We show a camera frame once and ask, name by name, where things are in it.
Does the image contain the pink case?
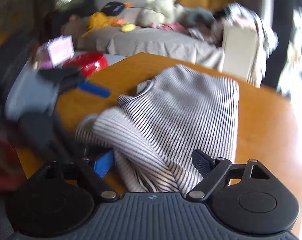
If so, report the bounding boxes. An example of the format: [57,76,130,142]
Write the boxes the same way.
[48,36,75,66]

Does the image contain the small yellow plush toy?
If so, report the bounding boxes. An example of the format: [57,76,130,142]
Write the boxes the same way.
[121,23,136,33]

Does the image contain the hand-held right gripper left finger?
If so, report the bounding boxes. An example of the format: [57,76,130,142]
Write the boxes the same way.
[25,149,118,202]

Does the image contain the grey curtain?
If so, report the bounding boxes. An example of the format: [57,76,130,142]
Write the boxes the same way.
[251,0,274,26]

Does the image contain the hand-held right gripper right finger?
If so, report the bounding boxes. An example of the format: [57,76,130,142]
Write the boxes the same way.
[186,148,288,203]

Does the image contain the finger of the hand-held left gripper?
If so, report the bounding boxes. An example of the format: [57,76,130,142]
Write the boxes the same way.
[49,127,78,160]
[38,66,111,98]

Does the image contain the grey striped knit garment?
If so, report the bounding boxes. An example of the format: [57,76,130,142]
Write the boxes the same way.
[74,64,240,198]

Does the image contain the grey sofa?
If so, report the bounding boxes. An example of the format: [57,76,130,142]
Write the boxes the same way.
[66,0,226,72]

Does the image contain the pile of clothes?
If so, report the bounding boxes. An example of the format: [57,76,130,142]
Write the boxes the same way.
[191,2,279,86]

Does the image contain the red stool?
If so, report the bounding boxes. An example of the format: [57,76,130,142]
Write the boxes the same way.
[63,52,109,78]

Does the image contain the pink cloth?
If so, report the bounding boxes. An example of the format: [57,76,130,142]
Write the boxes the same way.
[153,22,189,32]

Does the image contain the dark curtain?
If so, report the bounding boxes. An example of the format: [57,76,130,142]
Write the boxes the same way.
[262,0,296,91]

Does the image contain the grey neck pillow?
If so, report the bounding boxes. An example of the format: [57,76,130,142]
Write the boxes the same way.
[184,7,215,28]

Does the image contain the dark glass cabinet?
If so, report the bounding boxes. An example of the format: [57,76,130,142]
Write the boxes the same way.
[0,0,56,55]

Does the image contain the black cap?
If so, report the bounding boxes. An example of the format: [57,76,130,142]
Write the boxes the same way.
[100,2,124,16]

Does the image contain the white plush duck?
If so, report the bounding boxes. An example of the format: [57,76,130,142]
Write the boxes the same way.
[137,0,184,27]

